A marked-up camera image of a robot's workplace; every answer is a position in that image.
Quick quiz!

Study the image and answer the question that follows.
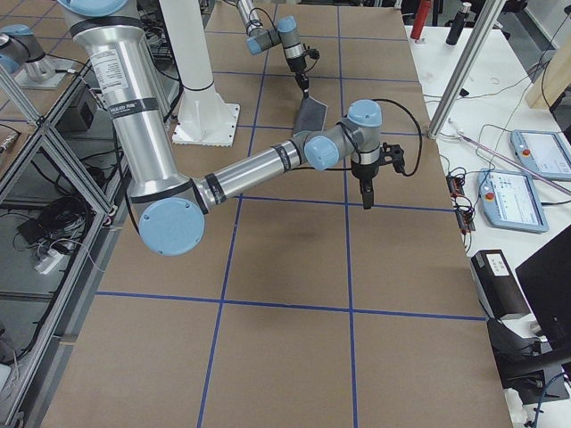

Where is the black box with label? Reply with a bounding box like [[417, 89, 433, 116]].
[[470, 249, 531, 320]]

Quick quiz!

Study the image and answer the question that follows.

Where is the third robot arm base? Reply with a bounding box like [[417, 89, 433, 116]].
[[1, 24, 74, 90]]

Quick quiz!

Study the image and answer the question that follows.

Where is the blue teach pendant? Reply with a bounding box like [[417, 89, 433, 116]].
[[510, 129, 570, 181], [477, 169, 549, 234]]

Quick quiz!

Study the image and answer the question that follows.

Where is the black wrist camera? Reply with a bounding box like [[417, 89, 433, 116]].
[[304, 48, 320, 62], [378, 143, 405, 175]]

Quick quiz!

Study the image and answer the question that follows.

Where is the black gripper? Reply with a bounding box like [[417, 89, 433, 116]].
[[351, 160, 379, 210], [286, 57, 310, 99]]

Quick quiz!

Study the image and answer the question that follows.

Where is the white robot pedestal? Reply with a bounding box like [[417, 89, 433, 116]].
[[160, 0, 240, 147]]

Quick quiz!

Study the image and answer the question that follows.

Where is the red bottle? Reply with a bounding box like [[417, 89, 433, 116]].
[[410, 0, 433, 41]]

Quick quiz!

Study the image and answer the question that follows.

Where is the black bottle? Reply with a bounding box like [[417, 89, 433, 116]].
[[445, 2, 471, 45]]

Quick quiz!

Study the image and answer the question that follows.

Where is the white power strip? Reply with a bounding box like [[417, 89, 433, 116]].
[[34, 249, 64, 275]]

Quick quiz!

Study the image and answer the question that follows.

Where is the pink towel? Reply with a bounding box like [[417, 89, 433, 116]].
[[293, 95, 328, 136]]

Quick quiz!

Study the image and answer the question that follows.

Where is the aluminium frame post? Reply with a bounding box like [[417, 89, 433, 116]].
[[427, 0, 506, 140]]

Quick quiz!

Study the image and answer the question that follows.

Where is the near blue teach pendant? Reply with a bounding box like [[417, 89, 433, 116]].
[[477, 169, 549, 234]]

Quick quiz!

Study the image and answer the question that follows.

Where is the far blue teach pendant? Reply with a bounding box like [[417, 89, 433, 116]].
[[510, 129, 570, 181]]

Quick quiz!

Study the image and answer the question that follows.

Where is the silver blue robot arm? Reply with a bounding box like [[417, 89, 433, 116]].
[[234, 0, 319, 99], [61, 1, 383, 256]]

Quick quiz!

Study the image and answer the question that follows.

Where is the black monitor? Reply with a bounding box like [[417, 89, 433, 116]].
[[516, 226, 571, 344]]

